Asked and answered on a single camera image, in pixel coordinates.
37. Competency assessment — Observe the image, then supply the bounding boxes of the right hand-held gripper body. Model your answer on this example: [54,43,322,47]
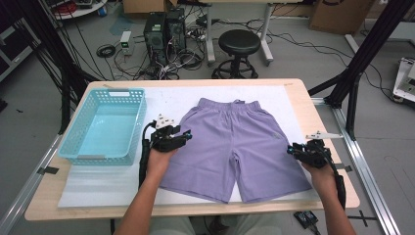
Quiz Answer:
[293,130,344,169]

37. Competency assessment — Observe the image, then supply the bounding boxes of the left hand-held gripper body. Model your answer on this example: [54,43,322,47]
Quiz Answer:
[150,114,188,153]

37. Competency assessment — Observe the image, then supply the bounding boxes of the purple shorts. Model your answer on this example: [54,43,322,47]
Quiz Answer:
[160,97,313,204]

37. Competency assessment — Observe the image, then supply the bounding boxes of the light blue plastic basket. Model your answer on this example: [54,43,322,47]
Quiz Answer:
[57,87,148,166]

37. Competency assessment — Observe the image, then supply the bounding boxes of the person's left hand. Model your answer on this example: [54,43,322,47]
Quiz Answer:
[146,148,179,184]

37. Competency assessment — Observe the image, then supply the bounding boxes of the person's right hand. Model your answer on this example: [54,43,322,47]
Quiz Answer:
[301,161,341,203]

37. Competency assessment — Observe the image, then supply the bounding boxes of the small black floor device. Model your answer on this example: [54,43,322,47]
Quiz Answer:
[293,210,319,229]

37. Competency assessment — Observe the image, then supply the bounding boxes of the black tape cross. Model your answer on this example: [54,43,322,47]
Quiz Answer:
[346,210,378,228]

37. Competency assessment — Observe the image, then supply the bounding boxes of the person's light trousers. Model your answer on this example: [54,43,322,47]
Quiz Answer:
[150,214,278,235]

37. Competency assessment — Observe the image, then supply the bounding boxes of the black computer tower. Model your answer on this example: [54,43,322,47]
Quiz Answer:
[143,12,168,67]
[165,8,187,53]

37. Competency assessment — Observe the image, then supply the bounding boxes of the white power supply box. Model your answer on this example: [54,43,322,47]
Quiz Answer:
[119,30,135,56]

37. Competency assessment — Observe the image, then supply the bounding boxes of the black round stool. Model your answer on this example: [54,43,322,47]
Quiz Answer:
[210,28,262,80]

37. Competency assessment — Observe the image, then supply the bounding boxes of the white device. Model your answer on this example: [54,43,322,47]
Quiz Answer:
[392,57,415,106]

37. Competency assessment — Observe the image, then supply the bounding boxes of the small cardboard box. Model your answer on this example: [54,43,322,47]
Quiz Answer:
[121,0,179,15]

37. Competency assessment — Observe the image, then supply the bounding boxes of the large cardboard box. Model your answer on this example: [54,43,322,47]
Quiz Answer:
[307,0,376,36]

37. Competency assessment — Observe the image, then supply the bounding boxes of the round white table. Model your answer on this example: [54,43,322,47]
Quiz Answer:
[43,0,109,21]

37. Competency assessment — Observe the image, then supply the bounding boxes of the black shelf unit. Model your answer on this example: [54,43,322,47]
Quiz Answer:
[0,16,37,82]

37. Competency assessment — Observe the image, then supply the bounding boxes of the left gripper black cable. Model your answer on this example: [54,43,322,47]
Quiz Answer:
[138,120,159,191]

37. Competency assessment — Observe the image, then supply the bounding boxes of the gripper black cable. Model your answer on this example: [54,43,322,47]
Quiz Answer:
[138,120,159,191]
[321,146,346,211]

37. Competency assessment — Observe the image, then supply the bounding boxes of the aluminium floor rail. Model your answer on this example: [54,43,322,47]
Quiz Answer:
[0,133,63,235]
[311,97,402,235]

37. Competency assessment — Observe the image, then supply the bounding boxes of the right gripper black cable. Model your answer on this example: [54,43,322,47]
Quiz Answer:
[321,146,346,211]

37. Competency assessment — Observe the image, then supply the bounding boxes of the tangle of floor cables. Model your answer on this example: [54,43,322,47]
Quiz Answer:
[111,48,209,81]

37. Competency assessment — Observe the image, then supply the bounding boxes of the white table frame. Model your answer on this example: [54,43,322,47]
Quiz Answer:
[205,0,275,67]

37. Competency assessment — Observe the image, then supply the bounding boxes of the black metal frame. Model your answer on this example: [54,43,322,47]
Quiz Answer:
[307,0,415,141]
[6,0,99,135]

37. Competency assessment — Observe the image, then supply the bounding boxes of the coiled black cable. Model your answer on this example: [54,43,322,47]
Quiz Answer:
[96,43,116,59]

